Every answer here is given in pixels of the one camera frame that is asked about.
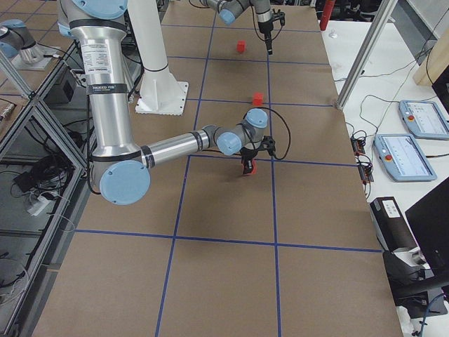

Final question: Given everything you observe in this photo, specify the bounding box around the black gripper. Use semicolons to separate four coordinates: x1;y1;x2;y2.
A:
241;147;260;175
257;19;274;55

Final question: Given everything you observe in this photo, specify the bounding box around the red block placed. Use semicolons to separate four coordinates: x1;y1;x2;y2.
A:
236;40;246;53
252;92;264;106
244;161;257;176

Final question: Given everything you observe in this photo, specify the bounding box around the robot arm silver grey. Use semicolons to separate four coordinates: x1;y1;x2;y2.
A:
200;0;276;55
58;1;268;205

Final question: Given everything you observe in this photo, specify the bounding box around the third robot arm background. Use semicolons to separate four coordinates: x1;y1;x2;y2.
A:
1;19;45;67

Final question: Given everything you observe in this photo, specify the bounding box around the red cylinder background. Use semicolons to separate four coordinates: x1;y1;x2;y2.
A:
319;0;335;32

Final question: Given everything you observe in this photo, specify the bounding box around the teach pendant near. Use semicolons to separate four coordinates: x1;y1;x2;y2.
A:
374;133;437;182

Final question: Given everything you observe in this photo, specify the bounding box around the teach pendant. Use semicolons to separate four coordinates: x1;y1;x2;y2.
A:
374;133;437;182
399;100;448;140

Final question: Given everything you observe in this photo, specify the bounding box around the black box with label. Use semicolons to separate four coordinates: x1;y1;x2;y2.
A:
370;197;418;253

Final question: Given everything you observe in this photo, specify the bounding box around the teach pendant far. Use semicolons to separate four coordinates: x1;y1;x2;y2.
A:
399;100;448;140

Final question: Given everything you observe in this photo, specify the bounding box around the black monitor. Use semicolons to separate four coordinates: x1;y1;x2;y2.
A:
406;183;448;272

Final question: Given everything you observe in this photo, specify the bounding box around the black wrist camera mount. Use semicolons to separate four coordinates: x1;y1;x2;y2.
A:
261;136;276;157

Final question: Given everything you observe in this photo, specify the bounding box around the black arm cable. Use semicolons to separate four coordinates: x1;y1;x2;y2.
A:
259;107;293;161

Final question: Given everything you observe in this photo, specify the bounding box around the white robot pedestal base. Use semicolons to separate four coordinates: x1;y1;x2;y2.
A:
128;0;189;115

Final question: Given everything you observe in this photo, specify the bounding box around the aluminium frame post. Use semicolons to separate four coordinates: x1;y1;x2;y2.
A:
335;0;398;110

